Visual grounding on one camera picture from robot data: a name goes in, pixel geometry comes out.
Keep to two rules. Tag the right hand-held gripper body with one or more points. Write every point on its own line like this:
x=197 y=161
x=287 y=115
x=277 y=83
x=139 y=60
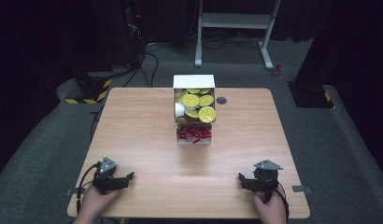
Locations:
x=266 y=179

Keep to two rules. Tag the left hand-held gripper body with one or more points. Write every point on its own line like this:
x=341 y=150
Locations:
x=106 y=182

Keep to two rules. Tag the person's left hand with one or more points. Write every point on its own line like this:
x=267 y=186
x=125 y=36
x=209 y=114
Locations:
x=93 y=205

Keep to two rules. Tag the person's right hand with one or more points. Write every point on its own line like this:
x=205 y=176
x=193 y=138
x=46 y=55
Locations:
x=270 y=210

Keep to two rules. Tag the grey tape strip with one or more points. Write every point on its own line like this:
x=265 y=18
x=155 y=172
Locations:
x=301 y=188
x=75 y=191

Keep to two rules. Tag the pile of yellow-lid capsules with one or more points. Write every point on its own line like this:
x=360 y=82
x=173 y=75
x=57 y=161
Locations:
x=206 y=114

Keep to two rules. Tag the grey round table grommet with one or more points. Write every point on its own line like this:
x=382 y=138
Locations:
x=221 y=100

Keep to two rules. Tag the white plastic cup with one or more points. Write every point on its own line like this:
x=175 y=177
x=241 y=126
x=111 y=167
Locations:
x=179 y=109

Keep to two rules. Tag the black yellow striped stand base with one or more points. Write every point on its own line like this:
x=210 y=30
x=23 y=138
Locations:
x=96 y=90

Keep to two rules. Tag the white dispenser box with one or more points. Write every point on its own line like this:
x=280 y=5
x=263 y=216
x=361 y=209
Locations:
x=192 y=81

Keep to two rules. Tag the red clip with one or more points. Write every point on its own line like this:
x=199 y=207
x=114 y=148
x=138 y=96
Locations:
x=276 y=70

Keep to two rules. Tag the dark computer tower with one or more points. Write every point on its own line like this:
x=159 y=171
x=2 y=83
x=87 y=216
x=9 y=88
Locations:
x=133 y=34

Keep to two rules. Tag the white metal stand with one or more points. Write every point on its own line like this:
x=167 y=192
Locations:
x=236 y=21

